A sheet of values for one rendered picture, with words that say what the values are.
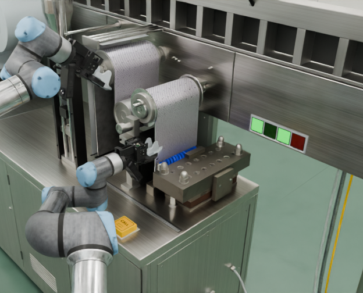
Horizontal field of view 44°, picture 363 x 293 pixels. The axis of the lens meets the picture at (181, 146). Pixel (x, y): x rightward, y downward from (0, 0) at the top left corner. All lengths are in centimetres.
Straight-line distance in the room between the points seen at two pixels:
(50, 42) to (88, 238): 56
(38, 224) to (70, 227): 9
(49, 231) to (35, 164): 90
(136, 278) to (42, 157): 76
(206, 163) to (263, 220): 152
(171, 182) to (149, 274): 33
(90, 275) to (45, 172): 93
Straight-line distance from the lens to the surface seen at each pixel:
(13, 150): 220
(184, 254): 170
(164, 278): 168
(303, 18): 157
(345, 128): 157
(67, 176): 195
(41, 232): 121
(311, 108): 161
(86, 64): 143
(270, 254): 296
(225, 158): 181
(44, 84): 120
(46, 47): 134
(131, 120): 170
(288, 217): 330
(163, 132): 171
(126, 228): 160
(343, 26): 151
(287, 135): 168
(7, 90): 120
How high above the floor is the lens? 192
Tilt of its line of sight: 28 degrees down
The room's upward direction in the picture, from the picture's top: 2 degrees clockwise
